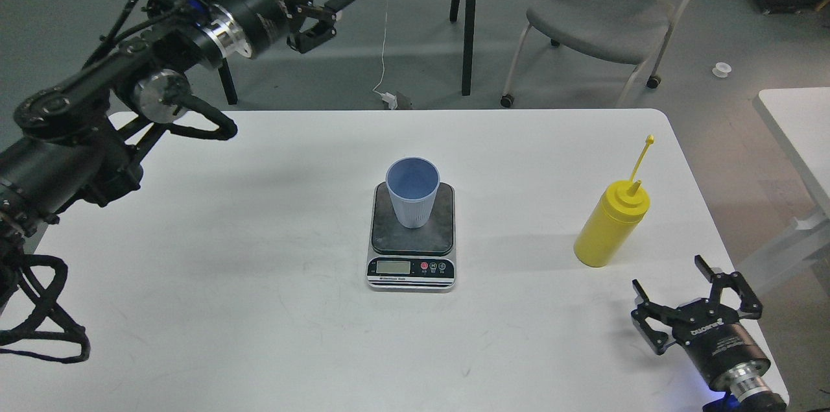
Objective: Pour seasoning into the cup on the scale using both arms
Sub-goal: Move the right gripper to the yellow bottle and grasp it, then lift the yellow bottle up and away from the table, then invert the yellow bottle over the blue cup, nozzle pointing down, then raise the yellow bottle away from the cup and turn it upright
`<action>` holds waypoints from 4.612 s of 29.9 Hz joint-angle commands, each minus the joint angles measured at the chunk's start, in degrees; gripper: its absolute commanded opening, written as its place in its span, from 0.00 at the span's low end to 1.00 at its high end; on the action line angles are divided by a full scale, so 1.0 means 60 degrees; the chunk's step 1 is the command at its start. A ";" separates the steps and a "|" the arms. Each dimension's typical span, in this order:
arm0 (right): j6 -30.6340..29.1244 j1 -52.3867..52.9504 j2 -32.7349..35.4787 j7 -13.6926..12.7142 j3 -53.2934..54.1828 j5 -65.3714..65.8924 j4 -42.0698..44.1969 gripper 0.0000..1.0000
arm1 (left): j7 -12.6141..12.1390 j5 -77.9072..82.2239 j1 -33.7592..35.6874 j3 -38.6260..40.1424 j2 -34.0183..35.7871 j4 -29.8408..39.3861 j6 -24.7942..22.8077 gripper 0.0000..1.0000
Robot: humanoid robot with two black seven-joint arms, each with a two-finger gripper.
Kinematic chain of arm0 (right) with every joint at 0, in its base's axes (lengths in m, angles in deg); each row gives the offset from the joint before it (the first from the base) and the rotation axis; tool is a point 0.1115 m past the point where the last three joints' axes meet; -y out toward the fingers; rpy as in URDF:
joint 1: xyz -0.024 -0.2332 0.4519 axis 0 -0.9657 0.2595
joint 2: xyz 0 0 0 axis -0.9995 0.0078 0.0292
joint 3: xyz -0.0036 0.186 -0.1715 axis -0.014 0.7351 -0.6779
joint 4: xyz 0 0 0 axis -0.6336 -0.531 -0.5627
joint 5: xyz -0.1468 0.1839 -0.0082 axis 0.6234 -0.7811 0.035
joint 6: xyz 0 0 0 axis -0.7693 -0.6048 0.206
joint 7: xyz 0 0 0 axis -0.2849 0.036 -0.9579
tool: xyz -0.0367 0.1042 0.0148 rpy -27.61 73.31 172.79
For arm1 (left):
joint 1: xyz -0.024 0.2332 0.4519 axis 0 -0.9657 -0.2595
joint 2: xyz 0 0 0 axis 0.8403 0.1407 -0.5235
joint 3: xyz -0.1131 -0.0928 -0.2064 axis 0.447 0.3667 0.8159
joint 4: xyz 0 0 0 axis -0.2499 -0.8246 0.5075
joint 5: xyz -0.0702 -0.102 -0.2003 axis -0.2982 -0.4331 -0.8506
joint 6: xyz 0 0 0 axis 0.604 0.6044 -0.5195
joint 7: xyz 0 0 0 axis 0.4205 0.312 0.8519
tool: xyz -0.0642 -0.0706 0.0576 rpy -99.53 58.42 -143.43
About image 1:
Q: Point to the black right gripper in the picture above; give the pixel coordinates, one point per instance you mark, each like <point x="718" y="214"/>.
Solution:
<point x="716" y="337"/>

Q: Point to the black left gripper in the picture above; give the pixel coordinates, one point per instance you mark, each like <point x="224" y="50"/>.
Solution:
<point x="250" y="27"/>

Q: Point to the yellow squeeze bottle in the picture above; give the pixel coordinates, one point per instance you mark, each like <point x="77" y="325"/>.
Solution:
<point x="620" y="208"/>

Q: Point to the blue ribbed plastic cup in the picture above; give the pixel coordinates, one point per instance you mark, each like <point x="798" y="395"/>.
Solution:
<point x="412" y="185"/>

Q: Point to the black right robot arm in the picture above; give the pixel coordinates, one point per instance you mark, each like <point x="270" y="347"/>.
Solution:
<point x="655" y="323"/>

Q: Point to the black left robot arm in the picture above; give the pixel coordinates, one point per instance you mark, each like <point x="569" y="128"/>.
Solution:
<point x="85" y="138"/>

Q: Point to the digital kitchen scale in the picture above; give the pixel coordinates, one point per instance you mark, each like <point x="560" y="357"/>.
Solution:
<point x="420" y="260"/>

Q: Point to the white side table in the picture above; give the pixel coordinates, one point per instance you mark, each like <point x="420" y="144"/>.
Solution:
<point x="799" y="121"/>

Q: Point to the small white spool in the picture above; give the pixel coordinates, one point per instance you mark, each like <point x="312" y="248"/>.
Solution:
<point x="721" y="70"/>

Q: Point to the grey office chair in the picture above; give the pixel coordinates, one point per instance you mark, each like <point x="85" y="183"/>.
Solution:
<point x="619" y="31"/>

